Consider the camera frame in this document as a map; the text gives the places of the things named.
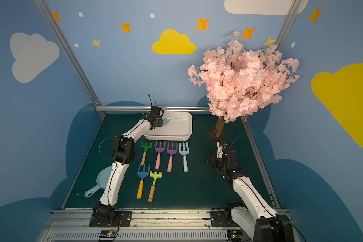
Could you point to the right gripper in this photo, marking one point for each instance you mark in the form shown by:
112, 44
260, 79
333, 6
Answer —
215, 160

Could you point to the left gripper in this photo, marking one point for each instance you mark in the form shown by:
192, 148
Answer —
158, 121

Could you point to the light blue hand rake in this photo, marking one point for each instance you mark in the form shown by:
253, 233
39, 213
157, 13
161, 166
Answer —
184, 151

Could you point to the green rake wooden handle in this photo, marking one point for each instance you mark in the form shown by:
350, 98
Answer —
146, 147

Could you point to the purple fork pink handle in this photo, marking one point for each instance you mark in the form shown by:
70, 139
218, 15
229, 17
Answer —
159, 148
172, 149

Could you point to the wooden handle tool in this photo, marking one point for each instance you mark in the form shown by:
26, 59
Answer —
155, 175

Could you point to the dark blue fork yellow handle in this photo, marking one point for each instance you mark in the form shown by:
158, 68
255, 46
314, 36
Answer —
142, 173

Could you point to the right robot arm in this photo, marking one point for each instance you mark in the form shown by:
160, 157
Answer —
256, 217

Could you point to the white plastic storage box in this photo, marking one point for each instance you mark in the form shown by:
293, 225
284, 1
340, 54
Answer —
178, 131

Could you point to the light blue round plate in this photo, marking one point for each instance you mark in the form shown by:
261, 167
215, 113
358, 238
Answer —
101, 182

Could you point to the pink blossom artificial tree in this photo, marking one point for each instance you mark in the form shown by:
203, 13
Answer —
240, 82

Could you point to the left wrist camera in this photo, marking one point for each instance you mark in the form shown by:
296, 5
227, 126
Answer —
156, 111

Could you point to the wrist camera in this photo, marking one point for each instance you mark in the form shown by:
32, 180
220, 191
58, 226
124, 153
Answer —
220, 146
156, 111

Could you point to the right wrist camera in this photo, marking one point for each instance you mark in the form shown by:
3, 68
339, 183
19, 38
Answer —
220, 146

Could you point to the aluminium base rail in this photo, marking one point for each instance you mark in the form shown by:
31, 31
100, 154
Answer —
140, 225

